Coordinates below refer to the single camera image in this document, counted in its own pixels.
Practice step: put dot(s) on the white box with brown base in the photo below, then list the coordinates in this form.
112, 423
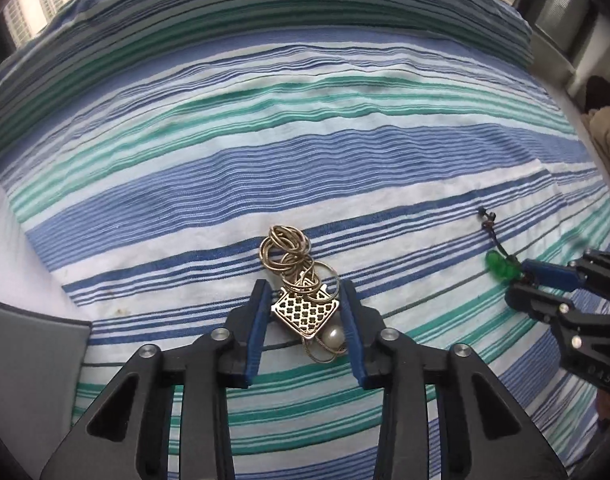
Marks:
42, 341

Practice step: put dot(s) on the blue green striped bedsheet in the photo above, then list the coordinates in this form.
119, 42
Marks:
147, 147

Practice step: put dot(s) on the person's right hand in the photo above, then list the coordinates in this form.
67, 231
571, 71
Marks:
602, 405

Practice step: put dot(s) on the gold ring chain pendant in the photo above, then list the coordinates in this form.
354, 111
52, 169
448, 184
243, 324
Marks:
309, 297

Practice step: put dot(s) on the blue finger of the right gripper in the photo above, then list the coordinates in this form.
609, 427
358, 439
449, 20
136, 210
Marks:
547, 272
539, 305

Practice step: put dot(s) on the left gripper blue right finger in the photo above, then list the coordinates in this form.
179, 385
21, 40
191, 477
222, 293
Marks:
361, 326

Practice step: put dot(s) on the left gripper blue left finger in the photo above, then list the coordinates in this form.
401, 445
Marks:
258, 311

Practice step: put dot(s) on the green pendant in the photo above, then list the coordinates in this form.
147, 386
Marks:
502, 264

